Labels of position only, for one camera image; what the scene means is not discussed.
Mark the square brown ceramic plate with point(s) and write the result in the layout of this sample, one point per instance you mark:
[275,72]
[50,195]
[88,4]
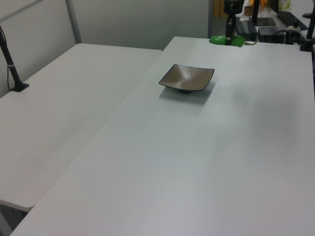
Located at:
[187,77]

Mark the black electronics box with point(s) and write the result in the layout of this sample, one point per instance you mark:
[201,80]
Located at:
[270,33]

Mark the black camera stand pole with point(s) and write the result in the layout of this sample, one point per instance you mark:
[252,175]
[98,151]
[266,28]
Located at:
[310,29]
[12,73]

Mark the black monitor stand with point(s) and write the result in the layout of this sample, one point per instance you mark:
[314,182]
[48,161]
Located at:
[265,21]

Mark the black power adapter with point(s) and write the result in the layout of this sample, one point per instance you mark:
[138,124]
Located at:
[246,29]

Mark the grey partition end post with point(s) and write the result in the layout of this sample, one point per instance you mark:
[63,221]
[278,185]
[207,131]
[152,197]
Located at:
[210,19]

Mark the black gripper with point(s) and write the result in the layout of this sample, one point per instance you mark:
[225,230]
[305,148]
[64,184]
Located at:
[233,6]

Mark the yellow object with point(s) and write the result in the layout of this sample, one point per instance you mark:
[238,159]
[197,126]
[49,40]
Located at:
[263,3]

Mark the green chili pepper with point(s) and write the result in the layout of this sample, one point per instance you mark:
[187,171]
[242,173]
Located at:
[219,40]

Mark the grey partition frame post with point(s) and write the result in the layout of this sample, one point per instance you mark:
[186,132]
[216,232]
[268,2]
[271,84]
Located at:
[73,22]

